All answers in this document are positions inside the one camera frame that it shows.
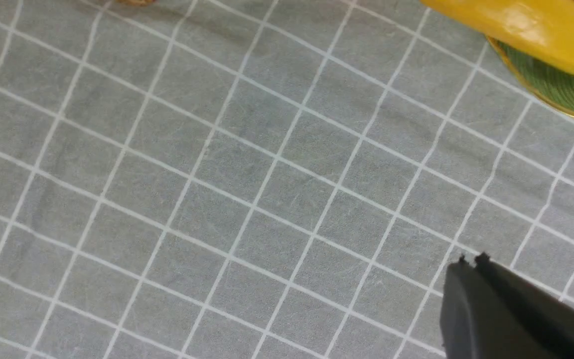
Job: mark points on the grey checkered tablecloth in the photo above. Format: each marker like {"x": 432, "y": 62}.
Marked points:
{"x": 262, "y": 179}

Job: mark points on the yellow toy banana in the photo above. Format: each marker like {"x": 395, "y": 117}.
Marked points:
{"x": 543, "y": 29}

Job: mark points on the green glass leaf plate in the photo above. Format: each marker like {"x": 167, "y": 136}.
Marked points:
{"x": 554, "y": 86}

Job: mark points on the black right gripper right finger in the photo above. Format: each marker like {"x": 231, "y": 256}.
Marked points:
{"x": 547, "y": 320}

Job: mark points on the brown toy potato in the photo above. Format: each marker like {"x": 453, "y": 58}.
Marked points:
{"x": 137, "y": 2}

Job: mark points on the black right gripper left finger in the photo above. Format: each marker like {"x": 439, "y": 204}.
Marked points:
{"x": 474, "y": 322}

